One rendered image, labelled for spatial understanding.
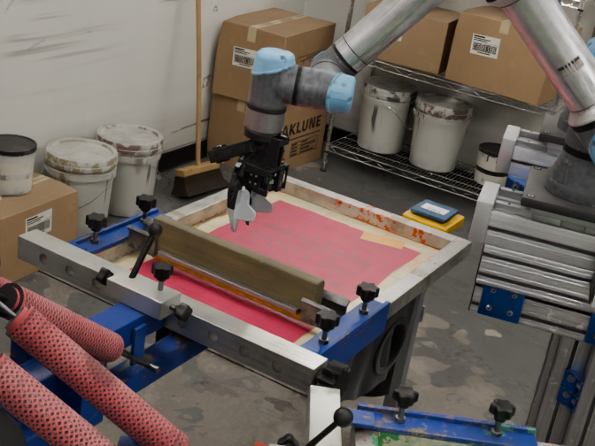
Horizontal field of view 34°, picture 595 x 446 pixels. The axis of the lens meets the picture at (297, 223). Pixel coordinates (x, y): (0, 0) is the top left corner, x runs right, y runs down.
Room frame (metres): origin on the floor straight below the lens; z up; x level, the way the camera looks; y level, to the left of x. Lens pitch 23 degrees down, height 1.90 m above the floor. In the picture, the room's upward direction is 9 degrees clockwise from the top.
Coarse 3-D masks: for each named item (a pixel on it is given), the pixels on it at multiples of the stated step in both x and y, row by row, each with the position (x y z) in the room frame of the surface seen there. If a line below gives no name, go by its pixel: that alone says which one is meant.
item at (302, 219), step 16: (288, 208) 2.31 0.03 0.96; (240, 224) 2.16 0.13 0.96; (256, 224) 2.18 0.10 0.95; (288, 224) 2.21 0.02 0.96; (304, 224) 2.23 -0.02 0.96; (320, 224) 2.24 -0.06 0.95; (336, 224) 2.26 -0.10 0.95; (144, 272) 1.84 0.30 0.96; (176, 272) 1.86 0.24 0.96; (176, 288) 1.78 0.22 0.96; (192, 288) 1.80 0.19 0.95; (208, 288) 1.81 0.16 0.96; (224, 288) 1.82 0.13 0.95
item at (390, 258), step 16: (336, 240) 2.16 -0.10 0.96; (352, 240) 2.18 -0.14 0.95; (384, 256) 2.12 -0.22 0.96; (400, 256) 2.13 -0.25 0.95; (416, 256) 2.15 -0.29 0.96; (368, 272) 2.02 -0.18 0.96; (384, 272) 2.03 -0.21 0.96; (336, 288) 1.90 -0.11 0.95; (352, 288) 1.92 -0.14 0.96; (208, 304) 1.74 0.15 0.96; (224, 304) 1.75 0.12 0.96; (240, 304) 1.76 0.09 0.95; (256, 304) 1.77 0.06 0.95; (256, 320) 1.71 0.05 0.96; (272, 320) 1.72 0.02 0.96; (288, 320) 1.73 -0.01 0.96; (288, 336) 1.66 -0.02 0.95
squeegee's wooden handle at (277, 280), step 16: (160, 224) 1.88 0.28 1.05; (176, 224) 1.87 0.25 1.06; (160, 240) 1.88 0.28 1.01; (176, 240) 1.86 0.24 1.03; (192, 240) 1.84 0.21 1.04; (208, 240) 1.82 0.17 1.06; (224, 240) 1.83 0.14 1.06; (192, 256) 1.84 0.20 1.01; (208, 256) 1.82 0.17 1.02; (224, 256) 1.80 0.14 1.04; (240, 256) 1.78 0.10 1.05; (256, 256) 1.78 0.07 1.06; (224, 272) 1.80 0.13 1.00; (240, 272) 1.78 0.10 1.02; (256, 272) 1.76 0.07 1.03; (272, 272) 1.75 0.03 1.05; (288, 272) 1.73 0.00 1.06; (256, 288) 1.76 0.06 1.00; (272, 288) 1.74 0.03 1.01; (288, 288) 1.73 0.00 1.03; (304, 288) 1.71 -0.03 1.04; (320, 288) 1.71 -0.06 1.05
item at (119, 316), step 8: (120, 304) 1.53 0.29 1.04; (104, 312) 1.49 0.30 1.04; (112, 312) 1.50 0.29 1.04; (120, 312) 1.50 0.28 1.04; (128, 312) 1.50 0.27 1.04; (136, 312) 1.51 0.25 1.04; (96, 320) 1.46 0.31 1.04; (104, 320) 1.46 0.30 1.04; (112, 320) 1.47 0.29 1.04; (120, 320) 1.47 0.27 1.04; (128, 320) 1.48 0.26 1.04; (136, 320) 1.49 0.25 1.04; (144, 320) 1.51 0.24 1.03; (152, 320) 1.53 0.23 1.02; (160, 320) 1.55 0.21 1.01; (112, 328) 1.44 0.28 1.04; (120, 328) 1.45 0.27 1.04; (128, 328) 1.47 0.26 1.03; (152, 328) 1.53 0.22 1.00; (128, 336) 1.47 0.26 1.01; (128, 344) 1.47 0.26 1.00
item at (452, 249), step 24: (288, 192) 2.41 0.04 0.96; (312, 192) 2.38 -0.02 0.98; (192, 216) 2.11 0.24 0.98; (360, 216) 2.31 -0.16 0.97; (384, 216) 2.28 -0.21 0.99; (432, 240) 2.22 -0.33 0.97; (456, 240) 2.20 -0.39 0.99; (432, 264) 2.04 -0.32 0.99; (456, 264) 2.13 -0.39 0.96; (408, 288) 1.89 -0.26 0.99
